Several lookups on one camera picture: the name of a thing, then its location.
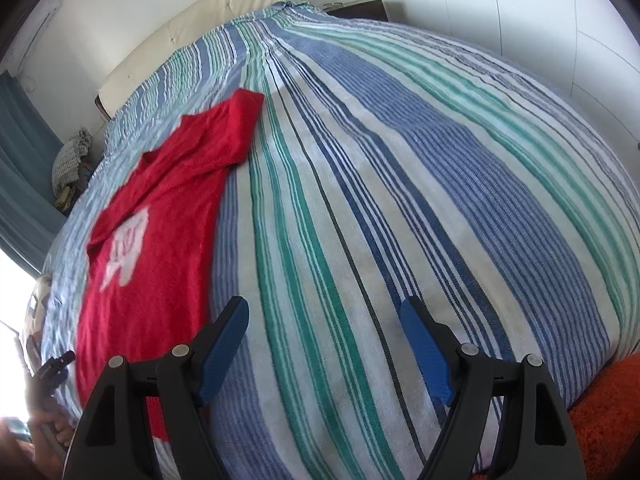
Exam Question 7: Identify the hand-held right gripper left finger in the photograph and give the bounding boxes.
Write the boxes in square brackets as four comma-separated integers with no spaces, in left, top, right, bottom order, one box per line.
[62,296,251,480]

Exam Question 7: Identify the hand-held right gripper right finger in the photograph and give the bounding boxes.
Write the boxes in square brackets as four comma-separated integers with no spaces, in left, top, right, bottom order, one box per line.
[400,296,586,480]

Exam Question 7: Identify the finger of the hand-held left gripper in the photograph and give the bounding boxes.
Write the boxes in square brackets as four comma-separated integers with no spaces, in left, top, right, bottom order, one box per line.
[40,350,77,378]

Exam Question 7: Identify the red sweater with white print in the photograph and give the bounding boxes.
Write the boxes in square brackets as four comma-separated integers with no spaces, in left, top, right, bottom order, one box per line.
[75,88,266,441]

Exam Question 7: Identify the dark clothes pile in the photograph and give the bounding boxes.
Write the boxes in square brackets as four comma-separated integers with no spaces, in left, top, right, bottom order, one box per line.
[52,180,93,216]

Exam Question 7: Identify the person's left hand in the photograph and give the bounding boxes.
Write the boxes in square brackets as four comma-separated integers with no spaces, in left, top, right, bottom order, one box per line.
[32,402,76,463]

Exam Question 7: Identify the patterned pillow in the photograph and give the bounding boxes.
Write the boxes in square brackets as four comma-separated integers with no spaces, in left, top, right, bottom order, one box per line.
[22,275,53,356]

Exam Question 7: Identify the window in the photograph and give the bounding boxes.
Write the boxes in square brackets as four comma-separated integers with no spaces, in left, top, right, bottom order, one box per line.
[0,250,41,421]

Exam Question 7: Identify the blue green striped bedspread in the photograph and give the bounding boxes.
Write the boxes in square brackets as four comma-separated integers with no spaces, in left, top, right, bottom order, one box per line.
[40,0,640,480]

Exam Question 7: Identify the orange rug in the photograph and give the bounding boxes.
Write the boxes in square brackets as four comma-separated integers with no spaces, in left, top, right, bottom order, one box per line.
[470,360,640,480]

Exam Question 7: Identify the teal curtain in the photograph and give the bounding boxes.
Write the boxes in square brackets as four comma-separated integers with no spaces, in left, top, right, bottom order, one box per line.
[0,72,68,276]

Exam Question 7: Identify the white air conditioner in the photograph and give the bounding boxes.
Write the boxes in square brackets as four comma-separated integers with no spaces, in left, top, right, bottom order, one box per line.
[7,5,61,76]

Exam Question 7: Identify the cream padded headboard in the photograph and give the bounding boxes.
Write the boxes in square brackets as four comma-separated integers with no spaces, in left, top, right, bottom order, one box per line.
[95,0,301,121]

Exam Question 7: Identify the white wardrobe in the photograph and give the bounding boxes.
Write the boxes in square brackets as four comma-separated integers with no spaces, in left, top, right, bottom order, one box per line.
[380,0,640,161]

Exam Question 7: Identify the dark wooden nightstand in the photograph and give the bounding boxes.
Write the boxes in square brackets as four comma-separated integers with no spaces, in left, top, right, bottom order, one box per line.
[325,0,391,23]

